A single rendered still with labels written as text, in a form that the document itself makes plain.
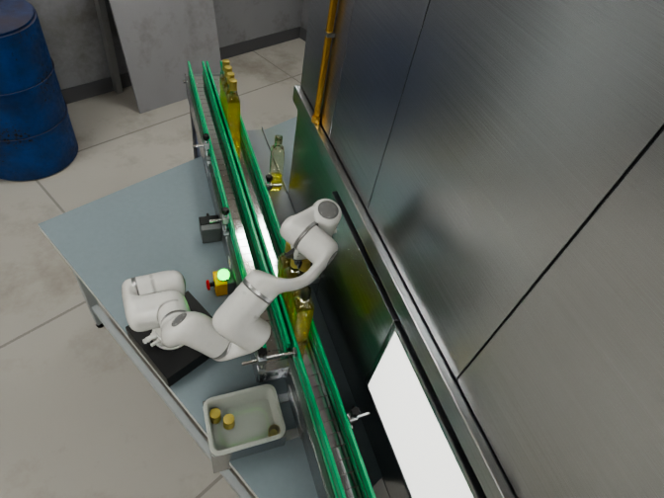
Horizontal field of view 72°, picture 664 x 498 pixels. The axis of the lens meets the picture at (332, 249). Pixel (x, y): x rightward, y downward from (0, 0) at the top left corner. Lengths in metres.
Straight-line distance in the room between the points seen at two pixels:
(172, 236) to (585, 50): 1.67
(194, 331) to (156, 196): 1.16
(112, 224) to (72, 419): 0.93
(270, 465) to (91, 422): 1.16
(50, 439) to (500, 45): 2.29
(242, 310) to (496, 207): 0.58
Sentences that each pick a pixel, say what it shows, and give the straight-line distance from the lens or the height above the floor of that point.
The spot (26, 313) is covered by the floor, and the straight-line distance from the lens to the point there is 2.87.
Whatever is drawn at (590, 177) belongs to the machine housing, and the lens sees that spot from 0.66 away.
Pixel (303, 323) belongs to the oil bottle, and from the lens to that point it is 1.45.
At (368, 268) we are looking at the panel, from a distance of 1.20.
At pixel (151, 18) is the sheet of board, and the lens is 3.98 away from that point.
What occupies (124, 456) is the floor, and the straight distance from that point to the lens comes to 2.38.
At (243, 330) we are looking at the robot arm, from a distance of 1.06.
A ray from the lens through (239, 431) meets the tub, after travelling 1.54.
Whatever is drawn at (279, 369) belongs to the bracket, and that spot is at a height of 0.88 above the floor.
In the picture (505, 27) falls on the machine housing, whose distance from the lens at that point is 0.78.
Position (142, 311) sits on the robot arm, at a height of 1.16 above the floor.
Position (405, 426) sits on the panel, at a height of 1.13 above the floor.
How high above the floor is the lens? 2.22
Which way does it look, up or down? 48 degrees down
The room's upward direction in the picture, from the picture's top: 14 degrees clockwise
